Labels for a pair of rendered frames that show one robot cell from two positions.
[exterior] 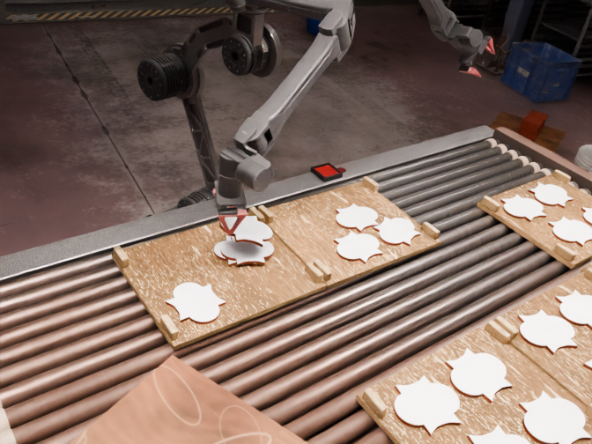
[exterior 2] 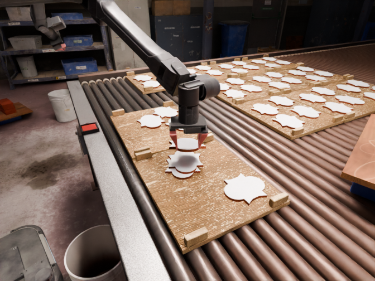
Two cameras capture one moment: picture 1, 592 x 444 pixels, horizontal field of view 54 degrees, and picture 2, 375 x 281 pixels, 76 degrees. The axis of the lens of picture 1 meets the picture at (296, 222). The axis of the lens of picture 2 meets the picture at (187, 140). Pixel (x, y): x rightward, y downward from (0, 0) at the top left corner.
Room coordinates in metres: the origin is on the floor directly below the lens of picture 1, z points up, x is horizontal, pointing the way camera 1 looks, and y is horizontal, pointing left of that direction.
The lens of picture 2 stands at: (1.01, 0.78, 1.44)
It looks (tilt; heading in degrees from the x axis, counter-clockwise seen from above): 31 degrees down; 283
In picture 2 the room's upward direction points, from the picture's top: straight up
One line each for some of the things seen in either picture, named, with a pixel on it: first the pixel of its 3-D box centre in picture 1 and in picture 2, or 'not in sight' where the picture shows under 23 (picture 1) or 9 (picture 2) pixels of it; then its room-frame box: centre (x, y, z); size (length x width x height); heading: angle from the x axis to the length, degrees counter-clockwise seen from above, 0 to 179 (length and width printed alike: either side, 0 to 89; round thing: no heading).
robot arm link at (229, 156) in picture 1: (233, 164); (190, 93); (1.15, 0.16, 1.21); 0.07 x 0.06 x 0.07; 54
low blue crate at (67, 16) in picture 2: not in sight; (67, 16); (4.25, -3.55, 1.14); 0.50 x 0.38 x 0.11; 43
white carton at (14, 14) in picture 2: not in sight; (22, 14); (4.88, -3.20, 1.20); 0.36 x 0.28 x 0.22; 22
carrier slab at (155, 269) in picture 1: (218, 270); (202, 179); (1.10, 0.17, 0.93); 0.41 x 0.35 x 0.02; 130
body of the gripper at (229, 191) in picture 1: (230, 185); (188, 114); (1.15, 0.16, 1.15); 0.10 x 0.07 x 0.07; 17
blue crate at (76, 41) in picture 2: not in sight; (78, 40); (4.19, -3.66, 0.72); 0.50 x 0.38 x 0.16; 27
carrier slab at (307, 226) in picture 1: (347, 228); (157, 127); (1.37, -0.15, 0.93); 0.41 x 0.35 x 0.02; 129
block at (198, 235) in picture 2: (121, 256); (196, 236); (1.08, 0.41, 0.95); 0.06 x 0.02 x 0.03; 40
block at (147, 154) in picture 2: (256, 216); (143, 155); (1.33, 0.11, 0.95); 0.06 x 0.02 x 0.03; 40
